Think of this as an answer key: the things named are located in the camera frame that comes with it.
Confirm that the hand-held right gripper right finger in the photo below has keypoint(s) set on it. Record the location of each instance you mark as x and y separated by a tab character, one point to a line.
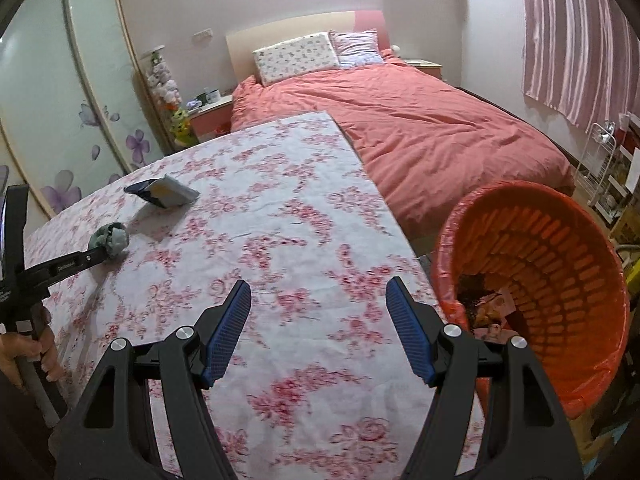
407	330

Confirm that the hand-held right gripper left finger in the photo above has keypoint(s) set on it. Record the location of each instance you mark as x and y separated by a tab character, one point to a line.
227	330

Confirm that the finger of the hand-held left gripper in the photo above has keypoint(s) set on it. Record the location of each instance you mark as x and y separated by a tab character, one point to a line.
65	263

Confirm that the mint green fuzzy cloth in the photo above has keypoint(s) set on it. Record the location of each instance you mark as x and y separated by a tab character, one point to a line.
114	240

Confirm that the orange waste basket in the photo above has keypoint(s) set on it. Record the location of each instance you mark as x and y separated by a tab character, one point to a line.
560	260

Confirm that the person's left hand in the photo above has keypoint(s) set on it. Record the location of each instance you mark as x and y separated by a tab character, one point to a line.
7	355

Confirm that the dark blue packet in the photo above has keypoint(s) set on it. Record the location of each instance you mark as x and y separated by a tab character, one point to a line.
137	189

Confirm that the wardrobe with purple flowers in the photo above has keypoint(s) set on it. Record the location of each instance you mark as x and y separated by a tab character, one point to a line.
60	85

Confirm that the pink floral cloth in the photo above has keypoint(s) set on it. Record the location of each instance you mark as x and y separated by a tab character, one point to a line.
300	185

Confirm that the plush toy column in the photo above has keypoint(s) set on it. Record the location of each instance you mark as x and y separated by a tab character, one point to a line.
165	85

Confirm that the coral duvet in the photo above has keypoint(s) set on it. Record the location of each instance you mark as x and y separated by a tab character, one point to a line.
425	125

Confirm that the pink white nightstand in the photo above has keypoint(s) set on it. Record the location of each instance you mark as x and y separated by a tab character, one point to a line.
210	117

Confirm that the beige nightstand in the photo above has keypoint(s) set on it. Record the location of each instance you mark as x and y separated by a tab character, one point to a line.
425	67

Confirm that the floral print pillow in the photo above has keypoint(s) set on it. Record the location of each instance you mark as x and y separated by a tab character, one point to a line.
295	57

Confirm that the purple striped pillow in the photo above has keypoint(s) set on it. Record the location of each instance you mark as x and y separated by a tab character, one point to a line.
357	47

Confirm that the pink curtain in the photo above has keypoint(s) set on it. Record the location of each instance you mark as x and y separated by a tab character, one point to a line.
565	35

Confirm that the white wall socket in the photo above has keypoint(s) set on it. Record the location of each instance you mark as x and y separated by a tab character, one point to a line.
202	35

